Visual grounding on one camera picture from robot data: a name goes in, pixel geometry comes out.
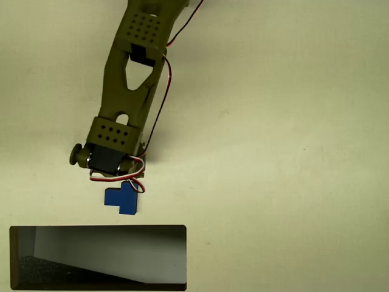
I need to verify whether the blue T-shaped block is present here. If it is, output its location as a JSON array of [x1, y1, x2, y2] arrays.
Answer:
[[104, 179, 142, 215]]

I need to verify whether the rectangular bin opening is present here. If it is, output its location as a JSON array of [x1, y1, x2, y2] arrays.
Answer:
[[9, 224, 188, 292]]

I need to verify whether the short red white black cable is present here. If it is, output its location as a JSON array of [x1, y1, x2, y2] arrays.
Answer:
[[89, 154, 146, 195]]

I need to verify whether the long black red cable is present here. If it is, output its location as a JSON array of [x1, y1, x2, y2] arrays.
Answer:
[[140, 0, 206, 155]]

